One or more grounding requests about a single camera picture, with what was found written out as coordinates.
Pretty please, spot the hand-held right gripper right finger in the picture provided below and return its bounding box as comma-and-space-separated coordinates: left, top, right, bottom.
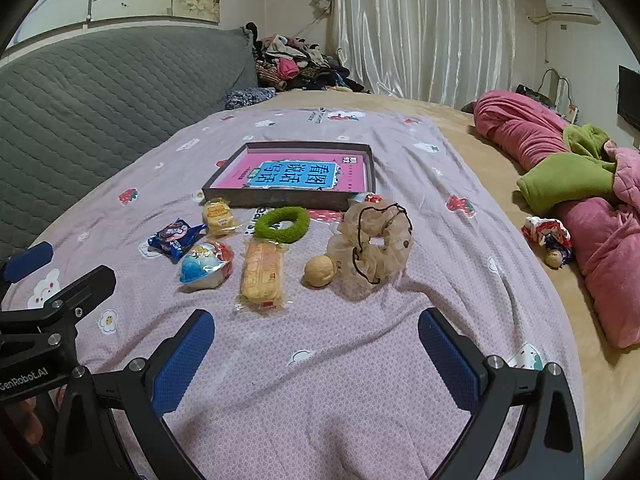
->
417, 307, 586, 480

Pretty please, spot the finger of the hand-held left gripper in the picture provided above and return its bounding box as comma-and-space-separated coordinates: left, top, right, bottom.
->
0, 241, 54, 283
0, 266, 117, 333

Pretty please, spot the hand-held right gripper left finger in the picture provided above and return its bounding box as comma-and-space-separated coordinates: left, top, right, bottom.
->
50, 309, 217, 480

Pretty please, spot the blue egg-shaped candy packet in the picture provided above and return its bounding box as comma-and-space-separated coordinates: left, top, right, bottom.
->
179, 241, 235, 291

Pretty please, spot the dark blue snack packet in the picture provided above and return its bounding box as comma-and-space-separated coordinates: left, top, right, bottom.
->
148, 218, 207, 263

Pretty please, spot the long bread packet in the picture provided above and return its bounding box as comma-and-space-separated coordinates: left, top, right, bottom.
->
235, 239, 293, 313

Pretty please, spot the beige organza scrunchie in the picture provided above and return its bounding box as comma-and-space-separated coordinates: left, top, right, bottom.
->
327, 201, 414, 286

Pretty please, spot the yellow cake packet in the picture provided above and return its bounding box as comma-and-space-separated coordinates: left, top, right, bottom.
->
202, 199, 241, 237

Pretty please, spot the walnut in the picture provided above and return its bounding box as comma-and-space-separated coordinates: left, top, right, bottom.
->
304, 255, 335, 288

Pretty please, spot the green fuzzy ring scrunchie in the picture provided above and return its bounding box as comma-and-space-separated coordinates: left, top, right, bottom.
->
253, 206, 311, 242

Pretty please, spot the shallow brown box pink bottom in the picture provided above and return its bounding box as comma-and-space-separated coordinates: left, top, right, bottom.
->
201, 142, 376, 211

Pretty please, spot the person's left hand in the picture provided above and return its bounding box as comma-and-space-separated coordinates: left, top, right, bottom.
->
0, 395, 48, 453

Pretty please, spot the pink strawberry print bed cover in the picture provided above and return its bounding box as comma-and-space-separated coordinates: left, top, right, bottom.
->
0, 107, 583, 480

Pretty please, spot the red white crochet item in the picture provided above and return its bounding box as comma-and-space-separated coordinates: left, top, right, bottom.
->
522, 216, 575, 268

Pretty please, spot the grey quilted headboard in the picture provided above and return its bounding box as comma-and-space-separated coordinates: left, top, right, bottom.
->
0, 26, 258, 261

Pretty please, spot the beige bed sheet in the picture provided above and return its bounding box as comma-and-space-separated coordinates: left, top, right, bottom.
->
260, 90, 640, 480

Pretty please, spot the green blanket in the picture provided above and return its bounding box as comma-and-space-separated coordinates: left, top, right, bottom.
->
517, 124, 623, 213

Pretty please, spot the pink quilt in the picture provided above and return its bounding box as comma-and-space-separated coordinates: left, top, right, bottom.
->
472, 90, 640, 351

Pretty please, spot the blue knitted cloth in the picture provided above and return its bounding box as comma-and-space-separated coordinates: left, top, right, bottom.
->
225, 86, 277, 111

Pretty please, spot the white vanity mirror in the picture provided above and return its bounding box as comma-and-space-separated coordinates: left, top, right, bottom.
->
540, 66, 572, 108

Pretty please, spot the pile of clothes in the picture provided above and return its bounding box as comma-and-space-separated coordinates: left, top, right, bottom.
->
245, 22, 371, 95

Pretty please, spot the black television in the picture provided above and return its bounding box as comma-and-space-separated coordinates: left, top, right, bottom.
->
617, 65, 640, 131

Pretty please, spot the white shiny curtain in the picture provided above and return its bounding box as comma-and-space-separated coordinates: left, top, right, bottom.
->
310, 0, 516, 106

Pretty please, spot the white air conditioner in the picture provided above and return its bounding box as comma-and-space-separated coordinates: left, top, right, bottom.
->
544, 0, 601, 24

